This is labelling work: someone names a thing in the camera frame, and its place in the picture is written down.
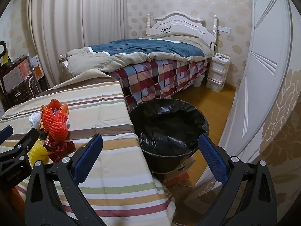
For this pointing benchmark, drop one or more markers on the white paper ball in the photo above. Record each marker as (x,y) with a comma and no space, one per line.
(35,120)

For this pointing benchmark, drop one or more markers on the small white cardboard box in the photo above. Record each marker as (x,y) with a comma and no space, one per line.
(36,66)

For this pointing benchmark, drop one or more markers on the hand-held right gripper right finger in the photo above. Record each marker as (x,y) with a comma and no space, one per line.
(212,155)

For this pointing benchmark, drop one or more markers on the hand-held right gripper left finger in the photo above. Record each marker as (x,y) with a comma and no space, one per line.
(87,155)

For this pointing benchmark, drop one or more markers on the white bed headboard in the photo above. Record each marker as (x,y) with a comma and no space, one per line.
(181,24)

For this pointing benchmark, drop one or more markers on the cardboard box under bin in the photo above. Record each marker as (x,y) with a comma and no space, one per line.
(176,176)

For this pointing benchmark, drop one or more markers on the red plastic bag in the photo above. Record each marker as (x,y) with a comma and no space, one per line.
(55,104)

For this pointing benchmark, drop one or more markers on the white curtain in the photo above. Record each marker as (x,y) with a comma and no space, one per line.
(75,28)

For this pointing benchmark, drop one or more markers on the plaid bed sheet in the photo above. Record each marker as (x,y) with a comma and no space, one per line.
(160,75)

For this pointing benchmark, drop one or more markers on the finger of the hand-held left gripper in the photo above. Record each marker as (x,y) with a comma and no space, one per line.
(6,133)
(25,141)

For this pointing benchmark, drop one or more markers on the orange snack bag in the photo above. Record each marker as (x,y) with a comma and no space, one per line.
(64,110)

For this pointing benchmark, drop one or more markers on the orange mesh net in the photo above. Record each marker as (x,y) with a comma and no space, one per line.
(55,122)

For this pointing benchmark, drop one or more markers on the white and orange cardboard box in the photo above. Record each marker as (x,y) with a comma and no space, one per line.
(16,74)

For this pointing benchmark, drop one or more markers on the white wall switch panel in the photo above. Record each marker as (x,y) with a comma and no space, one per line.
(223,29)

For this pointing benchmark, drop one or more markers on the small white bin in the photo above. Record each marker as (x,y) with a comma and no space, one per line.
(198,80)

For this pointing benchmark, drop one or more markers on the black lined trash bin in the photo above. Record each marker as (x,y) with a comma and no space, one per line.
(169,124)

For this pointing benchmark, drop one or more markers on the striped tablecloth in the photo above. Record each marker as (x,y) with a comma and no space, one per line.
(98,113)

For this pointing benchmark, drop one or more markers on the white wardrobe door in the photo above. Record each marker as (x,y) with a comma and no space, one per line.
(263,63)

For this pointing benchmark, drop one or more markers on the white plastic drawer unit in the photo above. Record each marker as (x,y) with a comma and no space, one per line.
(217,73)

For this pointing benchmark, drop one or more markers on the black storage cart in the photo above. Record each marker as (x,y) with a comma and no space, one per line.
(18,94)

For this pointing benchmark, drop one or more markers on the blue and beige quilt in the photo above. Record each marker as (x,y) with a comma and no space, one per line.
(145,49)

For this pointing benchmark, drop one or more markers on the dark red wrapper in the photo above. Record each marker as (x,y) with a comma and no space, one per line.
(61,149)

